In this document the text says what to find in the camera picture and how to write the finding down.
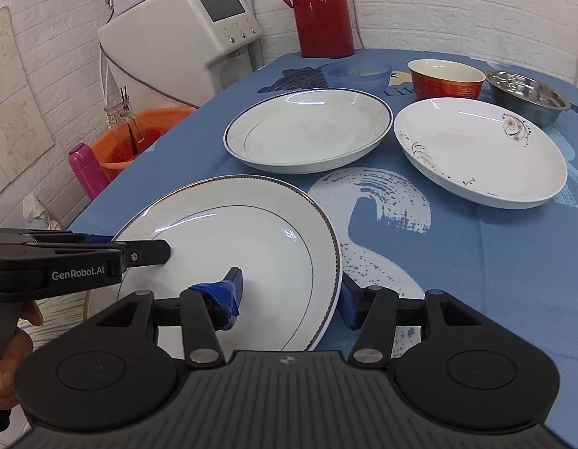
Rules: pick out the blue printed tablecloth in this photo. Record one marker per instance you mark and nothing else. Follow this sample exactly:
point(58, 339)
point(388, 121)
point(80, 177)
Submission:
point(520, 268)

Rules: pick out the person's left hand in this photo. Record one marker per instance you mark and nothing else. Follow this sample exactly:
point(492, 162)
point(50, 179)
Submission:
point(20, 347)

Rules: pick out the pink bottle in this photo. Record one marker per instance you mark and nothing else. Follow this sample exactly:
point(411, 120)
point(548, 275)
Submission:
point(87, 170)

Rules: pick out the translucent blue plastic bowl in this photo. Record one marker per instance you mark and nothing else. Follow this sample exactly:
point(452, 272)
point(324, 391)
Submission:
point(363, 75)

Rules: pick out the red ceramic bowl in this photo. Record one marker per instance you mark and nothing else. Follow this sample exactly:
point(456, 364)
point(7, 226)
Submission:
point(442, 78)

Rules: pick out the white water dispenser machine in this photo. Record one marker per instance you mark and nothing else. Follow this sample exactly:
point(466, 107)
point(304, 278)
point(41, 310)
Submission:
point(162, 52)

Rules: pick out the stainless steel bowl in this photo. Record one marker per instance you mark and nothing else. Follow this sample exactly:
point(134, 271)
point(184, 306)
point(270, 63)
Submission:
point(532, 99)

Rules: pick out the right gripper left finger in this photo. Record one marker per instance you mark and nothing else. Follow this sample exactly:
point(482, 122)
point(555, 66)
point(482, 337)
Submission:
point(201, 310)

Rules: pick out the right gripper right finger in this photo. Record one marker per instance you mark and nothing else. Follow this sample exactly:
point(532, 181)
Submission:
point(388, 325)

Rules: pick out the gold-rimmed white plate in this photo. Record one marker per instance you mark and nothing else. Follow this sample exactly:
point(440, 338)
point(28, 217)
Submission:
point(276, 234)

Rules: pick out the blue-rimmed white plate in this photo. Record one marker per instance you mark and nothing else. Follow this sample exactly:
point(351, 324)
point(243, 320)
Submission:
point(309, 131)

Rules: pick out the orange plastic basin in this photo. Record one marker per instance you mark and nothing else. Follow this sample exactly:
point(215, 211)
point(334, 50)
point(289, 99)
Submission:
point(116, 150)

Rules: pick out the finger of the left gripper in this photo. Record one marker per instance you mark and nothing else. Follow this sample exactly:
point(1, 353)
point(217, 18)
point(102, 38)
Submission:
point(68, 237)
point(135, 253)

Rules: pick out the floral white plate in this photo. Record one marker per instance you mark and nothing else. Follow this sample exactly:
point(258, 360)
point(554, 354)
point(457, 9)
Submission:
point(481, 152)

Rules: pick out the red thermos jug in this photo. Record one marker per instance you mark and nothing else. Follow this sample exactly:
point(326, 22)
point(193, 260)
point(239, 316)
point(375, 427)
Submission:
point(323, 27)

